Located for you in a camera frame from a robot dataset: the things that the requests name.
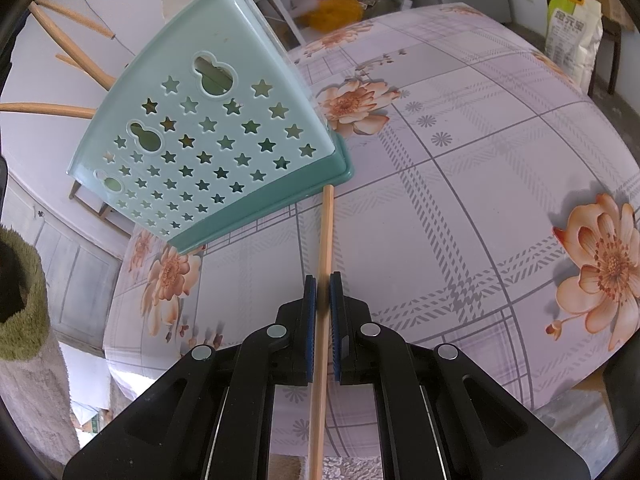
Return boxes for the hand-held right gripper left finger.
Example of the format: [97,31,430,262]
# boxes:
[62,275,317,480]

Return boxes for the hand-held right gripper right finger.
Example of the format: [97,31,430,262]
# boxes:
[329,272,591,480]

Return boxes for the mint green utensil holder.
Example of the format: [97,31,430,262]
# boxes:
[66,0,356,256]

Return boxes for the floral tablecloth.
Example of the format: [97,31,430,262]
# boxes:
[102,2,640,411]

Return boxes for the white panel door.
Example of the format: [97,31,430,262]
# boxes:
[0,170,123,356]

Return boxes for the white side table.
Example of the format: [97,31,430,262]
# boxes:
[220,0,307,51]

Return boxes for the yellow bag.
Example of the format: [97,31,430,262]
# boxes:
[306,0,364,32]

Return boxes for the white rice bag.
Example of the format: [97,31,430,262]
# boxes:
[544,0,604,96]

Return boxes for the black stool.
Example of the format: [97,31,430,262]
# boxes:
[587,15,623,98]

